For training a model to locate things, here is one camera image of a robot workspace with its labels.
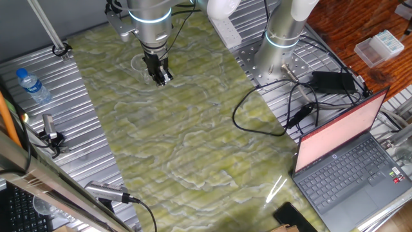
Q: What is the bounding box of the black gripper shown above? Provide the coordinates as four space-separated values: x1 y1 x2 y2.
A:
142 50 174 87

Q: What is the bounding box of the clear plastic cup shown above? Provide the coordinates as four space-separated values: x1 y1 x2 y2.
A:
130 53 153 85

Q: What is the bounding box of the green marble pattern mat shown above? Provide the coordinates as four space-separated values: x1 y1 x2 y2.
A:
66 0 331 232

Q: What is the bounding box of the white power strip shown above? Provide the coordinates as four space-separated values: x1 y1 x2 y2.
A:
209 17 243 49

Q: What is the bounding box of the black pole clamp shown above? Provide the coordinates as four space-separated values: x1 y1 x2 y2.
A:
51 41 73 58

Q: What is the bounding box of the aluminium pole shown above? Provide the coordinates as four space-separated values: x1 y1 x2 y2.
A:
27 0 71 62

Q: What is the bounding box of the water bottle with blue cap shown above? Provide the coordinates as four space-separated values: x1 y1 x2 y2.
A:
15 67 52 104

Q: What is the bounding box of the orange pole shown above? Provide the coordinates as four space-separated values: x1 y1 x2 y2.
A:
0 92 22 148

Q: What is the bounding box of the black power adapter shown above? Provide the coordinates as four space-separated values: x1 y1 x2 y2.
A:
310 70 357 95

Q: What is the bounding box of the clear glass beaker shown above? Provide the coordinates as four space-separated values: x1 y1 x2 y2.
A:
32 195 58 216

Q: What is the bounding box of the black smartphone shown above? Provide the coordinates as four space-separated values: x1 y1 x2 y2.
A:
272 202 319 232

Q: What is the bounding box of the brown wooden desk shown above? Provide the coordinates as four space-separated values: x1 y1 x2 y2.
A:
305 0 412 101

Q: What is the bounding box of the cardboard piece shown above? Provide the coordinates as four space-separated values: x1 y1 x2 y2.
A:
269 224 300 232

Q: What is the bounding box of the black keyboard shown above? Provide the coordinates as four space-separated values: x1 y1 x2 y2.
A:
0 182 54 232

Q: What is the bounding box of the clear empty plastic box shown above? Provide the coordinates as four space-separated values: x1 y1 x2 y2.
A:
353 37 386 68

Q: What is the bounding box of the grey open laptop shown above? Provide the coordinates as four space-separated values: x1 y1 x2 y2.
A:
291 86 412 232

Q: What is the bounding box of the clear box with tip rack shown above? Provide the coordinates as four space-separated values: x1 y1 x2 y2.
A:
369 29 405 60

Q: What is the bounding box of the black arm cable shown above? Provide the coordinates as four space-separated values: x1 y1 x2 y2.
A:
162 0 198 61

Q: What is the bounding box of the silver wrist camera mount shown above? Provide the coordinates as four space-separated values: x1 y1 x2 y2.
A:
105 8 138 43

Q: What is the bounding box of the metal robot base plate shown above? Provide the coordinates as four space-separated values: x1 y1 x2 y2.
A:
236 30 319 88

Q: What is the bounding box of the small silver camera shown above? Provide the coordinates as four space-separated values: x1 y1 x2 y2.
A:
41 113 59 140

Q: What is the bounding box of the large silver ribbed camera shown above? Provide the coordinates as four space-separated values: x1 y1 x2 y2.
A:
84 180 142 204

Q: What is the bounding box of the black camera cable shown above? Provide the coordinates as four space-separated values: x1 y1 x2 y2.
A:
136 198 158 232

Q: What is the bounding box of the black adapter cable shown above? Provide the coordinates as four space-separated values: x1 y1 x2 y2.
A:
232 78 320 137

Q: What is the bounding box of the shiny metal frame bar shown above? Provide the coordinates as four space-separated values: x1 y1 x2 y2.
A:
0 130 133 232

